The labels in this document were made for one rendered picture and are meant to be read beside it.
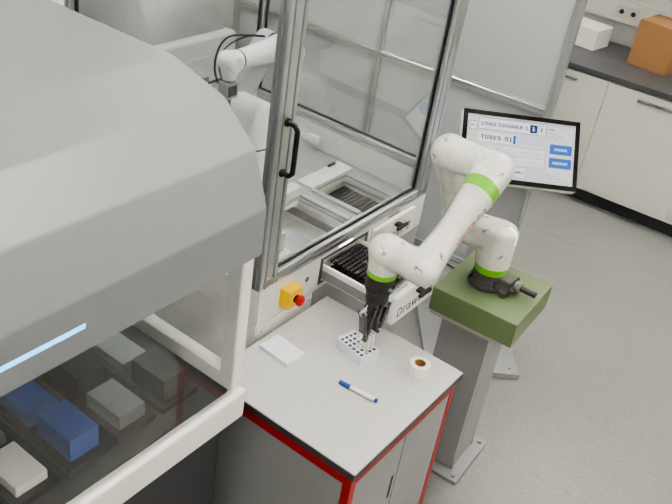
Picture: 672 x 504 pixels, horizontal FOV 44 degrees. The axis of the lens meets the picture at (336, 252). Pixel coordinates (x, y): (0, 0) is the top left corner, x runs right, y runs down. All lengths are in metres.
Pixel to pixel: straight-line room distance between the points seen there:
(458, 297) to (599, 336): 1.72
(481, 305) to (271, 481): 0.95
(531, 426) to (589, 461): 0.28
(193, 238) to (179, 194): 0.11
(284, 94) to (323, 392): 0.93
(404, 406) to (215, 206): 1.04
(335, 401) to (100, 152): 1.20
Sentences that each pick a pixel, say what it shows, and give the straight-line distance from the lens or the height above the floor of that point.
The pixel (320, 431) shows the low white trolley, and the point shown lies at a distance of 2.52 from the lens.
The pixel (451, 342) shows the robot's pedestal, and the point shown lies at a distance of 3.21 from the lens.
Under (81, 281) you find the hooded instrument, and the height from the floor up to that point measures 1.53.
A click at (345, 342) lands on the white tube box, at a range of 2.80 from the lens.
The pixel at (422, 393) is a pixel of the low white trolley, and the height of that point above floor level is 0.76.
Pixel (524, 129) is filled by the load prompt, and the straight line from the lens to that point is 3.72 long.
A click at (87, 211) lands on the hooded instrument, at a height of 1.65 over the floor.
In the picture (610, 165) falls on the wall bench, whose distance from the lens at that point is 5.71.
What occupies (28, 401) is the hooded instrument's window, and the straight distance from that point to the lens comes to 1.81.
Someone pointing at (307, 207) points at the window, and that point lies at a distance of 2.74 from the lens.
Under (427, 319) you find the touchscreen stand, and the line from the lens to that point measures 4.28.
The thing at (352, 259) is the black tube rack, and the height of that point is 0.90.
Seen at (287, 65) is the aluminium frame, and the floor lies 1.71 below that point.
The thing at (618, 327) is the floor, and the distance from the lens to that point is 4.74.
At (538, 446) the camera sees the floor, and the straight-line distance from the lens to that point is 3.83.
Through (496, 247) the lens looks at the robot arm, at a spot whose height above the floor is 1.05.
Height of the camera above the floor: 2.53
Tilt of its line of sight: 32 degrees down
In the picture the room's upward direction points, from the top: 9 degrees clockwise
